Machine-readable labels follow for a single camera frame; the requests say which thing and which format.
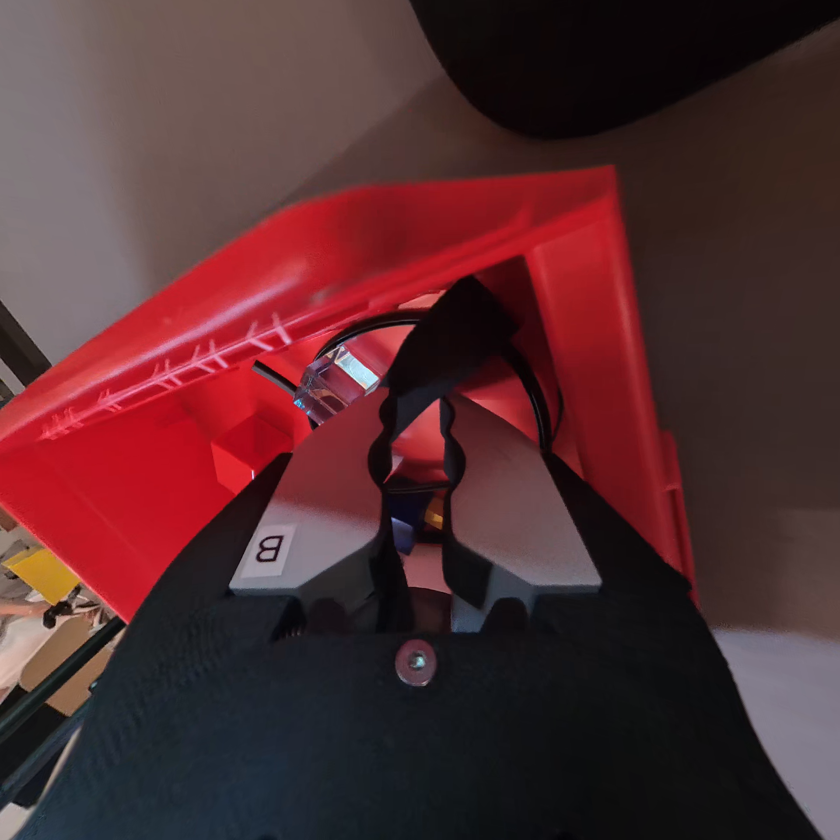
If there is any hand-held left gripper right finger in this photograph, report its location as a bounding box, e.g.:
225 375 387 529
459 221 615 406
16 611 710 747
438 392 603 634

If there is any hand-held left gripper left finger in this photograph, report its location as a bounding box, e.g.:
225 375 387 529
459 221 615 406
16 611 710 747
228 392 411 634

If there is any black cable with clear plug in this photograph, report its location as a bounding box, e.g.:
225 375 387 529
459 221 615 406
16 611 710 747
252 314 565 490

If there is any red plastic bin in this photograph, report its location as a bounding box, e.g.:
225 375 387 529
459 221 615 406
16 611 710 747
0 164 700 624

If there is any yellow box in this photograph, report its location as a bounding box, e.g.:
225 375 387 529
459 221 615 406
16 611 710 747
0 548 81 605

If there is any brown cardboard box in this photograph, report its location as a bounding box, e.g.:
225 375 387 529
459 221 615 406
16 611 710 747
20 616 119 718

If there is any black fabric bag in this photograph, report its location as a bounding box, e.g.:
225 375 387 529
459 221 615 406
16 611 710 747
407 0 840 140

